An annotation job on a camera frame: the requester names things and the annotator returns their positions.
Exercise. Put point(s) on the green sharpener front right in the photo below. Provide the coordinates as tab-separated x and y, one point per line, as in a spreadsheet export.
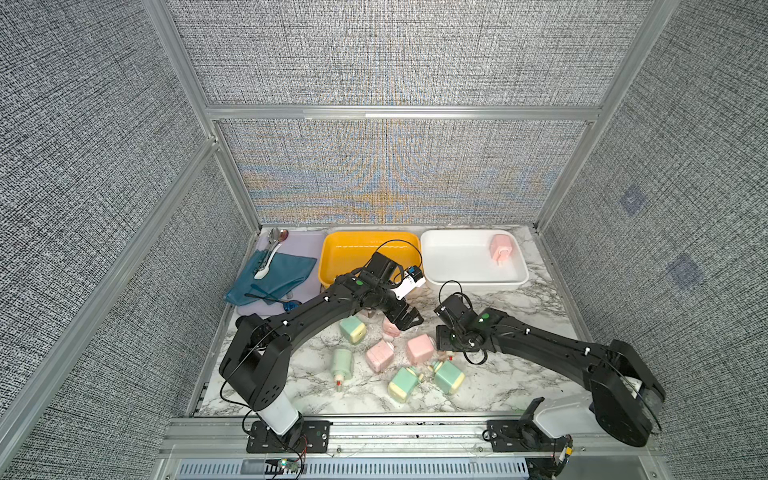
447	376

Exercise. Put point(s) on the white plastic tray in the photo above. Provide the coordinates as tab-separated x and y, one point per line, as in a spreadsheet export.
462	256

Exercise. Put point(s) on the lavender cutting board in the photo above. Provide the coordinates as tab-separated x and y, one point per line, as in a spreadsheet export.
299	243

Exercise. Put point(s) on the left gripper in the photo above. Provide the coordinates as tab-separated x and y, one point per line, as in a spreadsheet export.
406	322

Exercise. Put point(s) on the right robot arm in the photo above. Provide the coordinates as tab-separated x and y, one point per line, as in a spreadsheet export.
620	384

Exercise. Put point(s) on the green sharpener front left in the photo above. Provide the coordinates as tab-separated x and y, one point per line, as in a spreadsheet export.
403	384

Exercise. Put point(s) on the pink sharpener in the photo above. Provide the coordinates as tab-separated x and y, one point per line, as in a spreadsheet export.
501	248
420	349
380	356
389	329

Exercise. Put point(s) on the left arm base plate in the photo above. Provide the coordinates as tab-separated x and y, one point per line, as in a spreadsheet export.
303	437

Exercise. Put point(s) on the green sharpener upper left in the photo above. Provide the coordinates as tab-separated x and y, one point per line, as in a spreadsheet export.
352	329

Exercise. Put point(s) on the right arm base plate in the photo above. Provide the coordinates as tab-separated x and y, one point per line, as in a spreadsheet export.
517	435

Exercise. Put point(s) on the aluminium front rail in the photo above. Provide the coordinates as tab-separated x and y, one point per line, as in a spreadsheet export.
350	436

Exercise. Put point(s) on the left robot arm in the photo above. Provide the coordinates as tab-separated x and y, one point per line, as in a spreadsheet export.
257	360

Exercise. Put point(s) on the teal cloth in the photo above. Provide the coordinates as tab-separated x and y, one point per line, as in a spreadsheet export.
286	272

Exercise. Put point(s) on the green sharpener lying left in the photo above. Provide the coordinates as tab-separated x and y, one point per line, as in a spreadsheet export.
342	366

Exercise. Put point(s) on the metal spoon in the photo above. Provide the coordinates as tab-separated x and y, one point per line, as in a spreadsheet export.
276	236

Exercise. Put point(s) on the yellow plastic tray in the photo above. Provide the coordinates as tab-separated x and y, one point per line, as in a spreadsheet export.
343	251

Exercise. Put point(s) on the white spoon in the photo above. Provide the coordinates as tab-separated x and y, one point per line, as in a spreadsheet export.
265	267

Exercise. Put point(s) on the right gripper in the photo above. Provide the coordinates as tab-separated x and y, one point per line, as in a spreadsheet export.
441	339

